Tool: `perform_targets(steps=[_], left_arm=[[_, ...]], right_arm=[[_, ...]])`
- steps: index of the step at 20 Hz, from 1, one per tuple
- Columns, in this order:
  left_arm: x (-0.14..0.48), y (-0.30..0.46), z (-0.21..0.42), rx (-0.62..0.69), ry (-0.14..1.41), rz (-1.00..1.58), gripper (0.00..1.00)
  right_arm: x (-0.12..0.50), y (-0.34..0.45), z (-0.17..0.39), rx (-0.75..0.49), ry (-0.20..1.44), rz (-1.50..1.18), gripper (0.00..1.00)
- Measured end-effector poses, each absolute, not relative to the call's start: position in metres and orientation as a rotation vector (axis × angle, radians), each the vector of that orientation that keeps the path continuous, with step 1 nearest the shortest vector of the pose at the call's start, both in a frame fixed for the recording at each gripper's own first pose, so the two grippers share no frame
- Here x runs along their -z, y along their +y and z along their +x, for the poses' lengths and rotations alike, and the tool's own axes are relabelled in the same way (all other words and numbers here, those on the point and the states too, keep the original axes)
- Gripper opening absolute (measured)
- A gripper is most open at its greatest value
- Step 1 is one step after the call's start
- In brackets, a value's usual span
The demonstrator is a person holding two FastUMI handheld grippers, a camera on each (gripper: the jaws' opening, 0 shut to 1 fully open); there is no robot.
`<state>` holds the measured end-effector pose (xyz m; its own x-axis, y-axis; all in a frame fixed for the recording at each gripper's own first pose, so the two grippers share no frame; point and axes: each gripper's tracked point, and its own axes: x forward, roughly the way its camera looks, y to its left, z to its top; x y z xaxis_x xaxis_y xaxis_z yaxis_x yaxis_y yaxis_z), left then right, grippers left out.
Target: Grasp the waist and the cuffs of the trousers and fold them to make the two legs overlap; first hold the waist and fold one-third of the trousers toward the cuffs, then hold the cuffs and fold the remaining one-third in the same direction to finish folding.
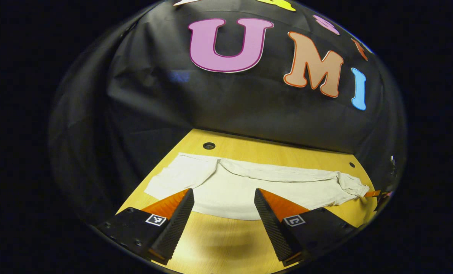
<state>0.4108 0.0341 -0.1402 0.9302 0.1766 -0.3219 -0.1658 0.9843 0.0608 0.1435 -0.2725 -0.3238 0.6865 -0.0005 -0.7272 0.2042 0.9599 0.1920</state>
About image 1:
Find white jeans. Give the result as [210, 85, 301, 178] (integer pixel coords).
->
[145, 152, 370, 221]

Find black backdrop cloth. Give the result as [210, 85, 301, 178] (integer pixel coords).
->
[49, 0, 407, 225]

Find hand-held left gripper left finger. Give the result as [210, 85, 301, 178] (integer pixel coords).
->
[92, 188, 195, 266]

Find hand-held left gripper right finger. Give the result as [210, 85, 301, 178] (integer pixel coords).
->
[254, 188, 359, 267]

